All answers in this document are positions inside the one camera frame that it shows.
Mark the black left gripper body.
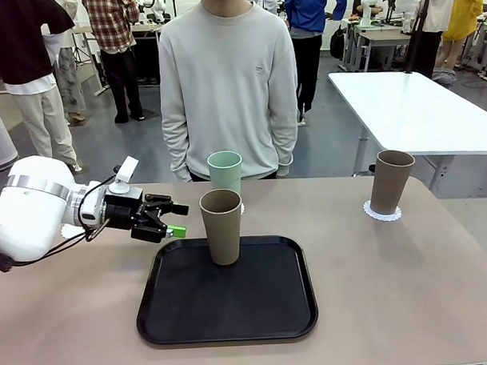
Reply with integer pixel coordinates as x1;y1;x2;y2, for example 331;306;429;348
103;184;170;247

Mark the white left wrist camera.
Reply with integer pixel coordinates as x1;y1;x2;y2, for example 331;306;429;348
107;156;141;195

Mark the light green cup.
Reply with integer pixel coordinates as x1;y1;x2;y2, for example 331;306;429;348
206;150;244;197

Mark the person in blue shirt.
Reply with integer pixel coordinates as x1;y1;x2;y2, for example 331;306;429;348
284;0;353;128

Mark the person in plaid shirt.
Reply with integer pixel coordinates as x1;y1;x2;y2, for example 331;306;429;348
80;0;146;126

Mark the person's left forearm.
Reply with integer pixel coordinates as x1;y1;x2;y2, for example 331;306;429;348
270;108;301;178

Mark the black bag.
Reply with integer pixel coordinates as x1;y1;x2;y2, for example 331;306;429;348
329;26;346;62

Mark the grey metal desk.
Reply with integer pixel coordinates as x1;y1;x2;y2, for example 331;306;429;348
341;18;415;74

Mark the person in black shirt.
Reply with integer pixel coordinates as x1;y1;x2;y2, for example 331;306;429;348
0;0;84;176

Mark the person in yellow coat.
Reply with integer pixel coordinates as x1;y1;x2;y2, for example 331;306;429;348
437;0;487;70

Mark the person in patterned skirt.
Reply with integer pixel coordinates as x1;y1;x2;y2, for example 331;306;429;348
40;0;89;126

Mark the black plastic tray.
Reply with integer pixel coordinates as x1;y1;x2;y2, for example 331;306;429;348
134;235;320;347

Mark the black tripod stand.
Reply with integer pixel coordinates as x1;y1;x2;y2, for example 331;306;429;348
400;0;439;76

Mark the white table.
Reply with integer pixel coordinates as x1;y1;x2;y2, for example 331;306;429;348
327;67;487;196

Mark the person's right forearm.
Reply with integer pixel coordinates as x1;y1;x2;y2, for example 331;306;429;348
160;111;193;182

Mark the person in cream top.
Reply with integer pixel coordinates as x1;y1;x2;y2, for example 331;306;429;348
405;0;465;82

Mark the person in beige sweatshirt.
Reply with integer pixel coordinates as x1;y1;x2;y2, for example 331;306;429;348
155;0;301;184

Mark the brown cup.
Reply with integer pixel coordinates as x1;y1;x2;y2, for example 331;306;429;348
367;148;418;216
198;189;245;267

